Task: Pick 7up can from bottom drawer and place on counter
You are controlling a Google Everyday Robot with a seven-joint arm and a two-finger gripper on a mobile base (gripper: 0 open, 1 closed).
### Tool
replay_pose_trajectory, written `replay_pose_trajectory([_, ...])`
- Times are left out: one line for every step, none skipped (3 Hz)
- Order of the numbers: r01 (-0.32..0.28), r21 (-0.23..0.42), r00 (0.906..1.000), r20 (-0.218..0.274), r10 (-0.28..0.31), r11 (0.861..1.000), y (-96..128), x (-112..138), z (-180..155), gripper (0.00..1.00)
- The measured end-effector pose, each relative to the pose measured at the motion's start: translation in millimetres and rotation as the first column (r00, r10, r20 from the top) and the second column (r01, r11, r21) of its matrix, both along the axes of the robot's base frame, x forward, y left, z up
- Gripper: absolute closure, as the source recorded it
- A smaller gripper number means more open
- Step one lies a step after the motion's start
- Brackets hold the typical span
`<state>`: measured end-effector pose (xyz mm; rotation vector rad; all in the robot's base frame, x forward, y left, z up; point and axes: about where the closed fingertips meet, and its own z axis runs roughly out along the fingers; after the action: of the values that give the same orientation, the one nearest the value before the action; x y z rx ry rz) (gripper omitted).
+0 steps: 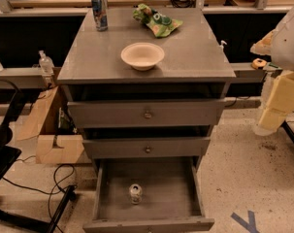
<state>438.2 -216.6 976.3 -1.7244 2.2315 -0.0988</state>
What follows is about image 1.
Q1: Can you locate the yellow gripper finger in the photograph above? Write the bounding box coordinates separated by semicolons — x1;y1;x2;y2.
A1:
253;71;294;136

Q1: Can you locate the silver 7up can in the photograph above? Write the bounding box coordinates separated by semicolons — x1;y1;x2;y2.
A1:
129;183;143;205

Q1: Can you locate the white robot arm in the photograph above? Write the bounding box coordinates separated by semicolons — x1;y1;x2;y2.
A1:
250;5;294;136

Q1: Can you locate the grey middle drawer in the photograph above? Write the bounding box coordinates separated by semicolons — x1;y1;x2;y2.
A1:
83;137;210;159

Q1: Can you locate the grey drawer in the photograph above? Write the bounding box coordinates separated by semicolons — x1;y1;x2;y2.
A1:
83;157;214;233
68;99;224;128
83;137;210;159

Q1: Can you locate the grey drawer cabinet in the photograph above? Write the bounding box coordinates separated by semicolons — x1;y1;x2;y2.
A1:
56;6;237;180

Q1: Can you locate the grey top drawer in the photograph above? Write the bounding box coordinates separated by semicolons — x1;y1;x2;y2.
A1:
68;99;224;128

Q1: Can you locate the grey bottom drawer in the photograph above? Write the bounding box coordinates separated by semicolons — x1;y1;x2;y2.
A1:
83;157;214;233

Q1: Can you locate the blue soda can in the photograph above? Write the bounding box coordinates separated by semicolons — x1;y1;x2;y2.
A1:
91;0;108;31

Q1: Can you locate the black tripod leg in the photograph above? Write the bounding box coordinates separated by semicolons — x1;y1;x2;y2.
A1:
281;121;294;144

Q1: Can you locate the small white pump bottle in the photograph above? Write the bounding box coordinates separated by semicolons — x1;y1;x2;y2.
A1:
219;40;227;50

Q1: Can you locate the green chip bag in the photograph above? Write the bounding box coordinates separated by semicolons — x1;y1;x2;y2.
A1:
133;4;183;38

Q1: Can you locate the white paper bowl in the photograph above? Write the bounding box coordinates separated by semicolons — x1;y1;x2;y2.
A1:
120;43;165;71

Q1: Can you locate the cardboard box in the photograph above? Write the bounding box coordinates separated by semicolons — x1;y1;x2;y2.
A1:
16;86;89;164

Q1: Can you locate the clear sanitizer bottle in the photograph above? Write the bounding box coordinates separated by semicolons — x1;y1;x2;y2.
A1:
39;50;54;75

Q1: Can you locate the black stand frame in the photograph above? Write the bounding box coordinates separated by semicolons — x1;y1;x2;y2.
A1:
0;80;76;233

